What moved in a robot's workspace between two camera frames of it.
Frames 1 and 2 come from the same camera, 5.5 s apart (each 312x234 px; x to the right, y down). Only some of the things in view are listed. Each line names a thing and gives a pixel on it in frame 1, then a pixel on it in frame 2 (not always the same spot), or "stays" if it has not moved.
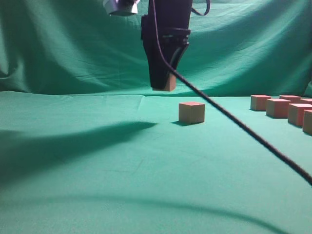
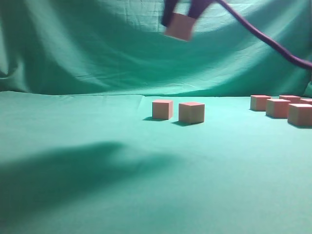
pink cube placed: [190, 112] stays
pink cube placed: [170, 85] -> [162, 109]
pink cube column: [305, 101] stays
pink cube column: [258, 102] stays
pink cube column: [277, 108] stays
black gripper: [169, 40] -> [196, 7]
